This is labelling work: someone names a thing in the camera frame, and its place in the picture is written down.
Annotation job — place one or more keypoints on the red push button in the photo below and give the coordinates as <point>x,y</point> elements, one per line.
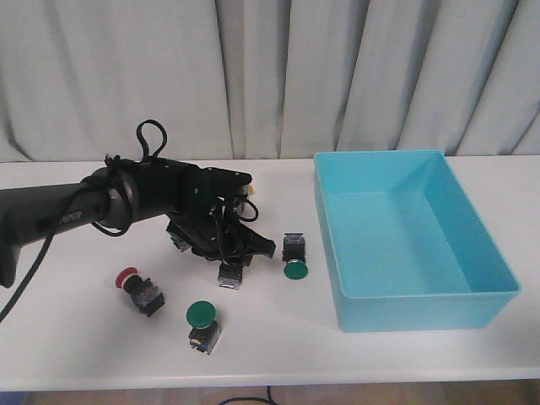
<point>176,237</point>
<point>145,295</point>

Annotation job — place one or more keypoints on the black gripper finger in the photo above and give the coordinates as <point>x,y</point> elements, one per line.
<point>209,249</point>
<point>254,244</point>

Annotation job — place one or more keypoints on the green push button lying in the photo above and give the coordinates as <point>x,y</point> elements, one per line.
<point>293,256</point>

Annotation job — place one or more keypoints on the light blue plastic box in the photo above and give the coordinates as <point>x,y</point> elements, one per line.
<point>406,249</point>

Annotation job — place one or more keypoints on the grey curtain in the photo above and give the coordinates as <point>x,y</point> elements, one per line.
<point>268,79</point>

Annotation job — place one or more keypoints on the yellow push button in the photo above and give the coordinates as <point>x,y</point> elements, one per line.
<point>230,277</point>
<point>249,190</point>

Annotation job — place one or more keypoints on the green push button upright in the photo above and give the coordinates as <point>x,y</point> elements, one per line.
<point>202,317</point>

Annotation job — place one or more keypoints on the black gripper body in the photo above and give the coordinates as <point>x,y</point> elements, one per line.
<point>206,208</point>

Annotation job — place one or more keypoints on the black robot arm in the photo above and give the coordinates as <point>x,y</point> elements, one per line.
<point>114,197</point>

